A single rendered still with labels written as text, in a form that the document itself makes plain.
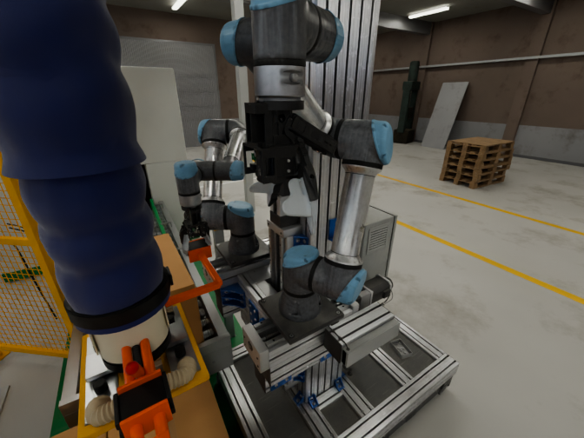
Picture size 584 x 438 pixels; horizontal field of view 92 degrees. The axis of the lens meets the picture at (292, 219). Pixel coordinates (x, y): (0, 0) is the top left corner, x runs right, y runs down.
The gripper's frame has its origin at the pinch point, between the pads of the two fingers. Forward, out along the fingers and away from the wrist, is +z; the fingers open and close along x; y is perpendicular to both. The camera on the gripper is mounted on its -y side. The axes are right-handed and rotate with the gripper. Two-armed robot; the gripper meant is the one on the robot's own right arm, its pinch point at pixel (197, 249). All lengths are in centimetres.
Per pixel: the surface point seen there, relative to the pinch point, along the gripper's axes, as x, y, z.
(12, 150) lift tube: -34, 37, -48
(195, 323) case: -4.9, -8.7, 43.7
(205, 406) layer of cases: -11, 20, 62
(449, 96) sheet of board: 985, -479, -41
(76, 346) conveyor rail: -56, -40, 57
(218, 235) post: 26, -59, 27
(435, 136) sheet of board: 946, -475, 89
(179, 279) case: -6.9, -15.8, 21.6
